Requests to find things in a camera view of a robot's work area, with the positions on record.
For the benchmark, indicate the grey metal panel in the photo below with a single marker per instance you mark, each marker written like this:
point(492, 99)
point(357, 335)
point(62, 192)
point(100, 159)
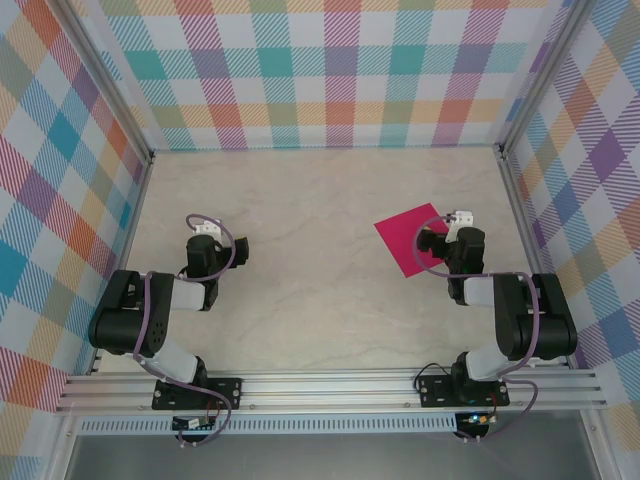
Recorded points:
point(325, 460)

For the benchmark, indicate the small dark circuit board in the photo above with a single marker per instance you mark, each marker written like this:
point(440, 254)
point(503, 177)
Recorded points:
point(187, 424)

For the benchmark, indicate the aluminium frame post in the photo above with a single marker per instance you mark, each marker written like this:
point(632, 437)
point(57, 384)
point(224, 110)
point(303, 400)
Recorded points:
point(542, 75)
point(110, 82)

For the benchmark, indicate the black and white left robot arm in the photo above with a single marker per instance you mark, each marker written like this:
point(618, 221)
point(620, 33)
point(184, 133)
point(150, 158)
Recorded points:
point(125, 325)

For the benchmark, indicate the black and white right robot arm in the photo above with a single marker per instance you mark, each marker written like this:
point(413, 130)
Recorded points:
point(545, 325)

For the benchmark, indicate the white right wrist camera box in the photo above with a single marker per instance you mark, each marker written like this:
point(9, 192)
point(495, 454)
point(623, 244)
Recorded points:
point(462, 219)

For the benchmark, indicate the pink square paper sheet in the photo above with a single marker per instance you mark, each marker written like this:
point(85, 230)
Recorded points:
point(400, 235)

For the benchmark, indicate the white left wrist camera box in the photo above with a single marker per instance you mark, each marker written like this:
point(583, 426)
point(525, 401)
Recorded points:
point(207, 230)

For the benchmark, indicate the aluminium table side rail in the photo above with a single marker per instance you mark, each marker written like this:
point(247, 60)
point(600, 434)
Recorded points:
point(530, 225)
point(124, 250)

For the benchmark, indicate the long aluminium mounting rail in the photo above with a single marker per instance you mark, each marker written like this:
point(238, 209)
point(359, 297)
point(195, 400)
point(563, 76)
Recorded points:
point(325, 390)

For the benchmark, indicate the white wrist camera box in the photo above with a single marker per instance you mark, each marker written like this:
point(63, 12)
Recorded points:
point(207, 230)
point(462, 219)

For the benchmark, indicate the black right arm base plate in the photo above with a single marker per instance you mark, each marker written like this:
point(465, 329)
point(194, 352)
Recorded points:
point(435, 392)

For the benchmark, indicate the small circuit board with LED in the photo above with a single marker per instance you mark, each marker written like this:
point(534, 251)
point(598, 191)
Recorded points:
point(475, 418)

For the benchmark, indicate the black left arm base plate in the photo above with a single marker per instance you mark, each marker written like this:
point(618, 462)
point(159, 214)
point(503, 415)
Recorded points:
point(227, 392)

